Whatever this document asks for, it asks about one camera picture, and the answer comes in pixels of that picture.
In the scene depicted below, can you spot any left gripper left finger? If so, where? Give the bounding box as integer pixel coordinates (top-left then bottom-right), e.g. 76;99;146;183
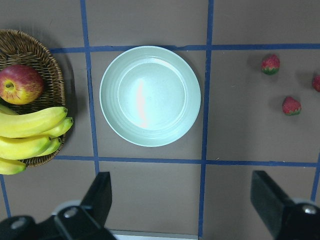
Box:
54;172;112;240

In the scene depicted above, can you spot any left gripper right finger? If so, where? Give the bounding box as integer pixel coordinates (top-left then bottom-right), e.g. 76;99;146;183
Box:
250;170;320;240

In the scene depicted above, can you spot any red strawberry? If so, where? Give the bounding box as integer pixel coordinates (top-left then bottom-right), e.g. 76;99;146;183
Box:
311;74;320;92
261;54;281;75
282;96;302;116

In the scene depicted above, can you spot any light green plate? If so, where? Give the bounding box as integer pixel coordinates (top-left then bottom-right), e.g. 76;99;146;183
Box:
99;46;201;147

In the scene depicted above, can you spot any yellow banana bunch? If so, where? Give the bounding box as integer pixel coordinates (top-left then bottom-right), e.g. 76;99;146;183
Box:
0;105;74;175

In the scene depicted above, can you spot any red yellow apple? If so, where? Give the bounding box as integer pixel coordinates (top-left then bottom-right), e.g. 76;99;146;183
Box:
0;64;45;105

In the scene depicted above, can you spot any brown wicker basket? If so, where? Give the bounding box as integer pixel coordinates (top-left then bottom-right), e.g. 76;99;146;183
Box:
0;29;66;166

